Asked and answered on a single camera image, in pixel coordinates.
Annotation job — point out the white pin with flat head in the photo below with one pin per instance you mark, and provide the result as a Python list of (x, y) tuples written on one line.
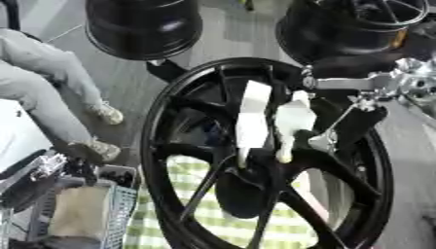
[(294, 118), (252, 116)]

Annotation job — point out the tan cardboard piece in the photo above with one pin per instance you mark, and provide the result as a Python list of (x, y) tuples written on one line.
[(79, 210)]

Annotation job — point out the black spoked wheel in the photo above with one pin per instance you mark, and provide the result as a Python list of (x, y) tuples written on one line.
[(170, 181)]

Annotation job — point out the black wheel rim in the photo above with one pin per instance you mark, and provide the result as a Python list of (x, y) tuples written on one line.
[(335, 32), (145, 27)]

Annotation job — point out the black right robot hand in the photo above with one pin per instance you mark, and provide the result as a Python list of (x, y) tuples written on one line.
[(360, 121)]

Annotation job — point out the person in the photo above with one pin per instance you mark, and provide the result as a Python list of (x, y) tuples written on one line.
[(40, 74)]

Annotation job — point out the blue plastic lattice crate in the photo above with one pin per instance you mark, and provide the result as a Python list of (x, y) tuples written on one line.
[(120, 214)]

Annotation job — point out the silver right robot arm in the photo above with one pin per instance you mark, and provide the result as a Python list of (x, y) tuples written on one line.
[(419, 82)]

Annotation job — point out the black wheel stand bracket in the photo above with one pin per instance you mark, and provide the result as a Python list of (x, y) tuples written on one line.
[(166, 69)]

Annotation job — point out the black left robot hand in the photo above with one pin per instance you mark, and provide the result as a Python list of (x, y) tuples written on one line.
[(85, 170)]

